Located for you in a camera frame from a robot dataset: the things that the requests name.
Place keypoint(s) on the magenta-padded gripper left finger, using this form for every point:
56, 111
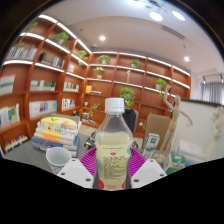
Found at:
76, 171

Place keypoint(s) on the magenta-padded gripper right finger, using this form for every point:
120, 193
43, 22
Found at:
148, 171

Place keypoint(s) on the clear bottle with white cap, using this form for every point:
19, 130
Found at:
113, 146

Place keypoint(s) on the white patterned mug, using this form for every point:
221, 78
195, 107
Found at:
57, 160

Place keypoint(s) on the green and white drink carton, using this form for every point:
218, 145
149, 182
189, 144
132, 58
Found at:
150, 146

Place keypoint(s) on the green and white box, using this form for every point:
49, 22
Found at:
176, 165

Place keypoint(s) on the dark book stack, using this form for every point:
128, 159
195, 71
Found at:
90, 141

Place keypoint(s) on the colourful book stack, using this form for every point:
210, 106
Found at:
56, 133

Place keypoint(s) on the tan chair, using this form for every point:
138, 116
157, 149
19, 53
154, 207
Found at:
155, 125

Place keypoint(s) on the wooden artist mannequin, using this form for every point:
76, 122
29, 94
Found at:
171, 128

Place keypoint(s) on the black office chair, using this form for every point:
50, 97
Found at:
131, 120

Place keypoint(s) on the white vase with flowers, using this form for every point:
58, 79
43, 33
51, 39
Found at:
216, 133

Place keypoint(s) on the grey window curtain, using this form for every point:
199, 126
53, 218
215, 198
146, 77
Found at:
213, 93

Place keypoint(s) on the recessed ceiling spotlight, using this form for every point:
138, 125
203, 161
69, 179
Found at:
102, 38
186, 59

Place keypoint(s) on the ceiling air vent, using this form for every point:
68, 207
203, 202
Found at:
173, 32

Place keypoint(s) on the branching ceiling lamp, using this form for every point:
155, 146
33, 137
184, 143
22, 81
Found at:
155, 16

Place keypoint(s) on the wooden wall shelf unit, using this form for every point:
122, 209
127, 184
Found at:
43, 71

